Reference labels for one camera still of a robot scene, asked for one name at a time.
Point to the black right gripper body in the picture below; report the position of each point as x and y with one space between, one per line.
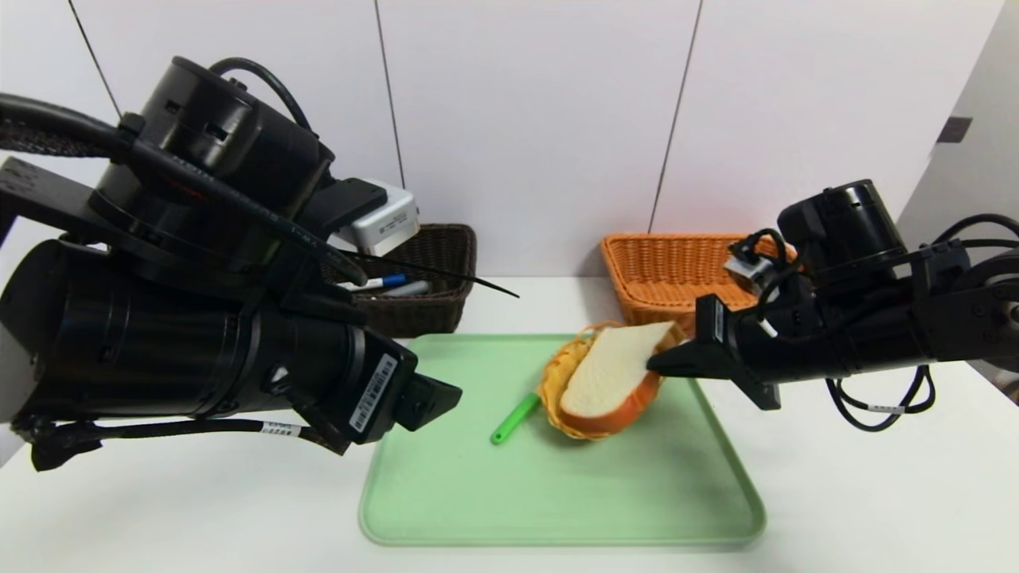
719 328

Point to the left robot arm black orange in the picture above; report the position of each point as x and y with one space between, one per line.
215 135

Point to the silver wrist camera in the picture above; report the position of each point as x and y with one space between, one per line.
386 227
752 274

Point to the orange rectangular wicker basket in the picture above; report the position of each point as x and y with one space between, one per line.
661 270

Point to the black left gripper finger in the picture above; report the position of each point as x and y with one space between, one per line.
430 402

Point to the white marker with blue cap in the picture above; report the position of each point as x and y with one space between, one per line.
390 280

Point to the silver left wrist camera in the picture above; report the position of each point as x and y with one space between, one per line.
386 227

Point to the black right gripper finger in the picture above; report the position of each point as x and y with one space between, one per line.
700 362

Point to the light green plastic tray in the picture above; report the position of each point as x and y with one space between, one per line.
557 493

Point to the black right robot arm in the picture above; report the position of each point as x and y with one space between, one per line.
844 231

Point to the dark brown wicker basket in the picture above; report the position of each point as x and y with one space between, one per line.
446 263

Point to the toast bread slice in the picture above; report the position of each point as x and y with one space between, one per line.
605 382

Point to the small round yellow wicker basket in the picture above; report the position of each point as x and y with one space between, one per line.
557 370

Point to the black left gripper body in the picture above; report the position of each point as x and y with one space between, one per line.
376 392

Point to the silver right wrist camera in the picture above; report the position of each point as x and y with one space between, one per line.
752 274

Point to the black wall bracket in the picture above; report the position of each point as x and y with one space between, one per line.
954 130

